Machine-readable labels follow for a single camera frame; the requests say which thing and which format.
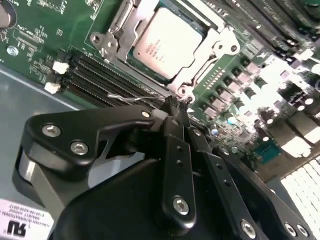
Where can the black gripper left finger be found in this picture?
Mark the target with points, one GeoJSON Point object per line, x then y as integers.
{"type": "Point", "coordinates": [75, 125]}

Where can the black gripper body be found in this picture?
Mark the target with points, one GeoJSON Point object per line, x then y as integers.
{"type": "Point", "coordinates": [112, 212]}

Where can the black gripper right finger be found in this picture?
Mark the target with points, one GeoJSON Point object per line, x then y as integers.
{"type": "Point", "coordinates": [250, 195]}

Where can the metal locking lever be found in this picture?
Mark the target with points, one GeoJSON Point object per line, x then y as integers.
{"type": "Point", "coordinates": [116, 97]}

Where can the metal socket cover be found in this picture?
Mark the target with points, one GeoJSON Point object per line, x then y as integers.
{"type": "Point", "coordinates": [125, 45]}

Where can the silver CPU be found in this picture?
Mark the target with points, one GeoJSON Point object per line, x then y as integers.
{"type": "Point", "coordinates": [170, 42]}

